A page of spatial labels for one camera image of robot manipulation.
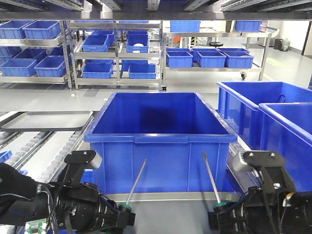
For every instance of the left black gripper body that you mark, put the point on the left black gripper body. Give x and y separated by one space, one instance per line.
81 208

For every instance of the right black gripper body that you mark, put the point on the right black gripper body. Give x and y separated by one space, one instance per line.
258 211

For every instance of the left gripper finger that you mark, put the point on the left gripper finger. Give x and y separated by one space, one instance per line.
124 217

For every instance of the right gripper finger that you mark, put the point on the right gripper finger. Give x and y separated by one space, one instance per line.
220 221

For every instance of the green black screwdriver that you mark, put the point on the green black screwdriver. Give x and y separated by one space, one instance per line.
135 185
213 185

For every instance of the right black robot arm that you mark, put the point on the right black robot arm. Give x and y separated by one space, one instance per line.
307 212

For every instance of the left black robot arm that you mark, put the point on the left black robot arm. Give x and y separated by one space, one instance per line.
23 199

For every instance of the grey tray on rollers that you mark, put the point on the grey tray on rollers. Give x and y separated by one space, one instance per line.
48 121

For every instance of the blue bin far right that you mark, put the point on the blue bin far right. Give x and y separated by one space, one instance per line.
287 129

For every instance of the blue bin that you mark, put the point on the blue bin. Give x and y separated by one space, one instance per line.
171 131
287 129
239 101

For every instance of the blue bin in front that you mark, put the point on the blue bin in front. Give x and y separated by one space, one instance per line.
171 131

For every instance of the blue bin at right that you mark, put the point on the blue bin at right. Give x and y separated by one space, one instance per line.
239 101

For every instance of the steel shelf unit middle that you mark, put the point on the steel shelf unit middle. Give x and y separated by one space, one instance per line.
116 53

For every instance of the steel shelf unit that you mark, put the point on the steel shelf unit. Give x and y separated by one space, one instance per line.
218 58
35 52
116 53

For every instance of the steel shelf unit left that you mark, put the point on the steel shelf unit left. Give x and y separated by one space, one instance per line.
35 52

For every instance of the steel shelf unit right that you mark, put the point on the steel shelf unit right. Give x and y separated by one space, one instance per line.
218 58

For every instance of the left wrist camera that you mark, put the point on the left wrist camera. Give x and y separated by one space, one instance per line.
90 159

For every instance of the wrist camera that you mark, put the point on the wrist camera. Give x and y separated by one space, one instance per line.
246 161
90 159

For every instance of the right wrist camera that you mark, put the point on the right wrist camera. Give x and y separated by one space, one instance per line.
246 161

